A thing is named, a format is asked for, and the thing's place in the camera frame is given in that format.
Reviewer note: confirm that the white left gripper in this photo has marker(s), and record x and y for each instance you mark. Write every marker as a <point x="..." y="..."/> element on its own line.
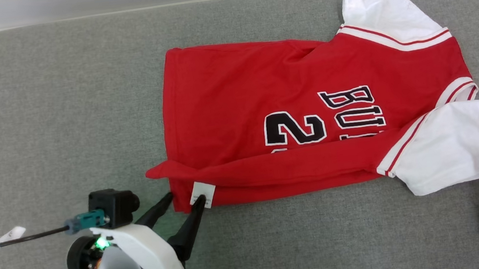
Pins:
<point x="149" y="253"/>

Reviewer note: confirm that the red jersey white sleeves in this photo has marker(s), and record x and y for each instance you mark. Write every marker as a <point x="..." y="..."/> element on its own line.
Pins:
<point x="239" y="89"/>

